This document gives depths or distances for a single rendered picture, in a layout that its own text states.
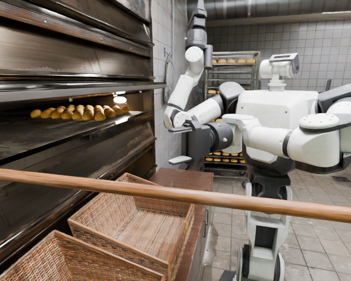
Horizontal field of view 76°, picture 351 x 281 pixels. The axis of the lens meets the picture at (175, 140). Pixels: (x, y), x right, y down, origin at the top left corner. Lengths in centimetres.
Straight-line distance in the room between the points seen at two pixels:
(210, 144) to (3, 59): 68
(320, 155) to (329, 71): 509
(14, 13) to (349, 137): 102
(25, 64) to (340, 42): 542
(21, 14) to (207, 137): 74
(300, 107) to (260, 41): 465
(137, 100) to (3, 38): 130
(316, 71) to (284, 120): 478
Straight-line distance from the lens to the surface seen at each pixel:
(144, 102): 202
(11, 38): 97
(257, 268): 118
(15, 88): 74
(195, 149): 60
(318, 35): 563
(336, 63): 570
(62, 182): 63
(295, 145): 59
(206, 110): 95
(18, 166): 95
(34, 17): 104
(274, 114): 84
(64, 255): 115
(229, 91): 101
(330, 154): 61
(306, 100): 84
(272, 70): 91
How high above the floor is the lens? 144
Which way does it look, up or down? 15 degrees down
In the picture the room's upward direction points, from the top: straight up
